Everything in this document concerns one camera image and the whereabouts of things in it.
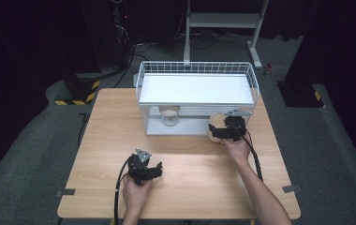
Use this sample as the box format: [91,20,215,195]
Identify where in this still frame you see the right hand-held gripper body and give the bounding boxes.
[223,109,253,143]

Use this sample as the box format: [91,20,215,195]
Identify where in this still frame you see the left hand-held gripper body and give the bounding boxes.
[127,147,157,188]

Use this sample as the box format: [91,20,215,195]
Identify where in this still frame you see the round wooden object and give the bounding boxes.
[205,112,230,143]

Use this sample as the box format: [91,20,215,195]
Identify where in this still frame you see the white wire storage rack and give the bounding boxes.
[135,60,260,137]

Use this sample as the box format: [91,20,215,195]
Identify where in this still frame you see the glass jar with wooden lid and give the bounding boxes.
[158,105,181,128]

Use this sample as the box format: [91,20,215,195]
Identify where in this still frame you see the person's right hand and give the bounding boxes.
[219,132,252,164]

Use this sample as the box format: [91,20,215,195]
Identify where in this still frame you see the person's left hand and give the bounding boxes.
[122,177,154,212]

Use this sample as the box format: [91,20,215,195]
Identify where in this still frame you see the black stand base hazard tape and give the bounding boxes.
[276,80,327,109]
[53,74,102,107]

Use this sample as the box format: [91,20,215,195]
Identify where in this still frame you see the grey tape piece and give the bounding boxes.
[281,184,303,194]
[54,188,77,198]

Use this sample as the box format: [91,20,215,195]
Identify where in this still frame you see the white metal stand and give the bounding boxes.
[182,0,270,70]

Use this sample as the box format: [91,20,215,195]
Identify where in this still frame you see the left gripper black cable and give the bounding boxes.
[113,155,134,225]

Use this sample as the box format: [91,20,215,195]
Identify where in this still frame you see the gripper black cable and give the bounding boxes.
[113,155,134,225]
[241,131,264,183]

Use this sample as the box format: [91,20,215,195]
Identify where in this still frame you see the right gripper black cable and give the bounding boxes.
[241,131,264,183]

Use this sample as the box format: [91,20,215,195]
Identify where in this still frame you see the black floor cables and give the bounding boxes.
[112,29,156,89]

